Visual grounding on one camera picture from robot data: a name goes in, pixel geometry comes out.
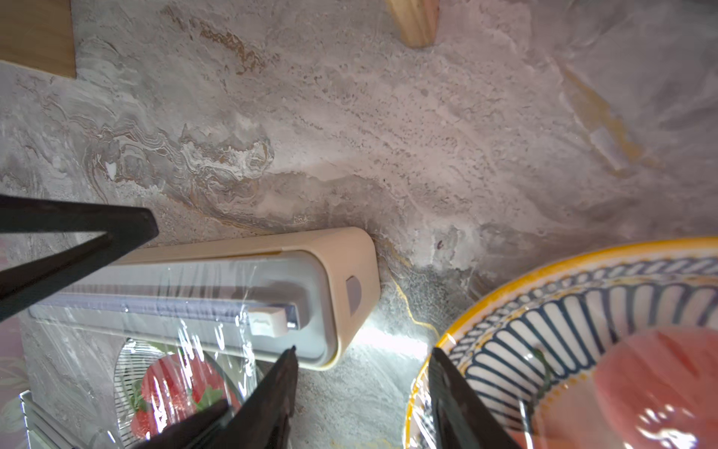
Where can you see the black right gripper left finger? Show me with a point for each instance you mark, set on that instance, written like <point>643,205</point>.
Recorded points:
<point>263,421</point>

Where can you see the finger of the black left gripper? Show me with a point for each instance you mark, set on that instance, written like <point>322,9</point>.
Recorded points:
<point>120,229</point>

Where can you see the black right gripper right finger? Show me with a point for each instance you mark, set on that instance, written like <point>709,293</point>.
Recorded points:
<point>460,418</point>

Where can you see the cream plastic wrap dispenser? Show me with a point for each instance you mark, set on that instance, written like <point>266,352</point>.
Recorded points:
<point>254,297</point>

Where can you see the glass plate of strawberries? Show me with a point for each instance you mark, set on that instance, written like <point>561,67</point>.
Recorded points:
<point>158,385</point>

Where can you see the wooden shelf unit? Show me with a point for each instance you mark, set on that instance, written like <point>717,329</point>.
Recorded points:
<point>38,34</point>

